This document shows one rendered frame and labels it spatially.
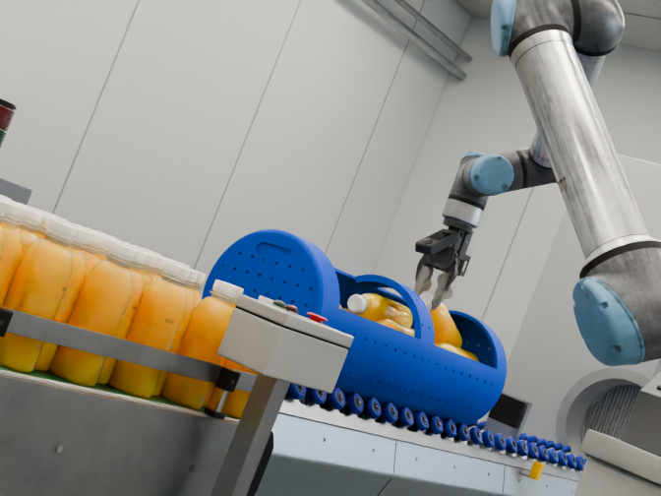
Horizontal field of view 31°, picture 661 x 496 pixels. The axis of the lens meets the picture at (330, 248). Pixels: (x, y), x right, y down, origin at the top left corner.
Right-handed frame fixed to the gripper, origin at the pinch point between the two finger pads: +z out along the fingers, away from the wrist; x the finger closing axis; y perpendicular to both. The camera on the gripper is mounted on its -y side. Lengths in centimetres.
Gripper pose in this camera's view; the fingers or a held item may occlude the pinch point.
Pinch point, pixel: (425, 301)
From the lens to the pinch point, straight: 282.6
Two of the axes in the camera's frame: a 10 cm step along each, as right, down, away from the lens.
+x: -7.8, -2.7, 5.7
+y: 5.2, 2.3, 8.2
